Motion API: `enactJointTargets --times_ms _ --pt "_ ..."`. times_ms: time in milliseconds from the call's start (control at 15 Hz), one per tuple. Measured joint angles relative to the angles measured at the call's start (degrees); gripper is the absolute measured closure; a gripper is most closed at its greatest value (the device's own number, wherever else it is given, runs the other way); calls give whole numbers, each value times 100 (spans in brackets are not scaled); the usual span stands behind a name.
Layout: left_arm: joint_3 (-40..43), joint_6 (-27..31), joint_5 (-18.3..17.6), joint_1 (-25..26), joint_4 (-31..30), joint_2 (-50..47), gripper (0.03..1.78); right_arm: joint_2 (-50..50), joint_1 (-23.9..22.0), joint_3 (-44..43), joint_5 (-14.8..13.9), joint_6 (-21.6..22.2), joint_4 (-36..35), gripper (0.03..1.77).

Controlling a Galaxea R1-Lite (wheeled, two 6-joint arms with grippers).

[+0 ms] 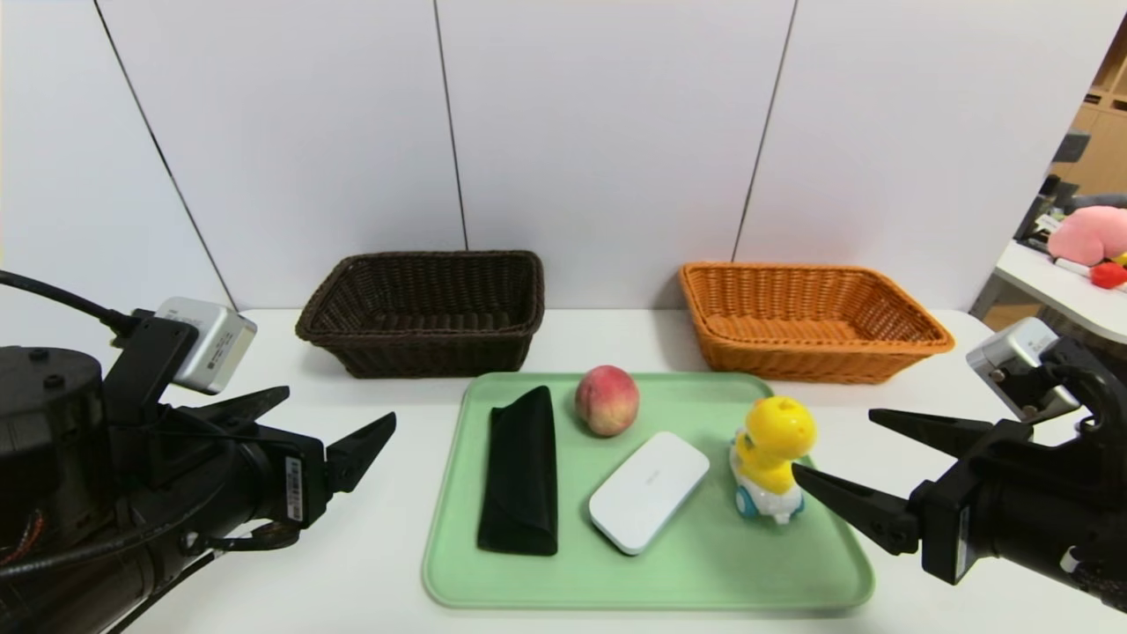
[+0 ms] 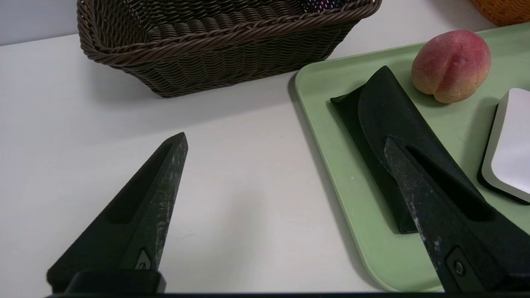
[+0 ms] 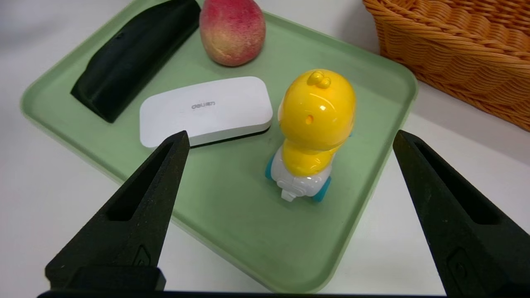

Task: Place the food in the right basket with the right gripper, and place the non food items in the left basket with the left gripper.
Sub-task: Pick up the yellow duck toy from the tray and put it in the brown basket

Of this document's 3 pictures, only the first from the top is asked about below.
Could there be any white rounded power bank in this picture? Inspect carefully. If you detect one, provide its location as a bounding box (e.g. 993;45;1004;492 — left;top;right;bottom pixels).
588;431;711;557

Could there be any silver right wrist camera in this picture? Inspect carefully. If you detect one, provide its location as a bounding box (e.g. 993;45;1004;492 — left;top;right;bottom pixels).
966;317;1081;422

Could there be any wooden shelf unit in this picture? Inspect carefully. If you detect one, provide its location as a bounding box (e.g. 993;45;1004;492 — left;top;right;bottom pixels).
1048;35;1127;199

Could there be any black glasses case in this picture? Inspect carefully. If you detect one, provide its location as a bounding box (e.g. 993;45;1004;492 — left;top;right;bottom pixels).
478;386;560;557

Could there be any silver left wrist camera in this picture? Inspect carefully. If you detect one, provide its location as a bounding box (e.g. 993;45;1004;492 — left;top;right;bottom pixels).
154;297;258;394

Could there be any pink plush toy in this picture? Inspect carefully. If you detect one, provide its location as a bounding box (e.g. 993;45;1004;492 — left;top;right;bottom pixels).
1046;206;1127;268

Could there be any red yellow peach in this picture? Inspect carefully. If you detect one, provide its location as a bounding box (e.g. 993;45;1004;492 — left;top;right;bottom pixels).
575;365;641;439

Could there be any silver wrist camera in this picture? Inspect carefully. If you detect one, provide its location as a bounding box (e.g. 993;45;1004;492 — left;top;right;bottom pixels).
966;317;1081;422
154;297;258;394

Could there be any light green plastic tray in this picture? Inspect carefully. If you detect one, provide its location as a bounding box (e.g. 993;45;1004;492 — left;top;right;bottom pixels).
422;372;875;610

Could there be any black left camera cable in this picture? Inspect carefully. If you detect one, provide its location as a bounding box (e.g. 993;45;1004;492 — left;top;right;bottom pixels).
0;270;133;335

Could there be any orange wicker basket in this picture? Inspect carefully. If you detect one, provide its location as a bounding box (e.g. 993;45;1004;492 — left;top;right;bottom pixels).
678;262;955;385

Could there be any white side table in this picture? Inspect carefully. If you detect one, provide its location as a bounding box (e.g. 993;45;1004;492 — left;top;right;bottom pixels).
992;242;1127;346

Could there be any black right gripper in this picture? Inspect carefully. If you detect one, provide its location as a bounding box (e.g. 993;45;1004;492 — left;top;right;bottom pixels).
791;408;1082;586

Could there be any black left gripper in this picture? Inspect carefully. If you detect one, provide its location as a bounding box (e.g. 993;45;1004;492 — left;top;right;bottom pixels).
154;386;397;541

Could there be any dark brown wicker basket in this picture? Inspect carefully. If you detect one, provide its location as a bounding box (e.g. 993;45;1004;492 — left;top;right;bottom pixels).
295;251;546;380

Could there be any yellow duck toy car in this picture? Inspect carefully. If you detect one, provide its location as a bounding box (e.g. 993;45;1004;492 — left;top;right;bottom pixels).
729;395;817;526

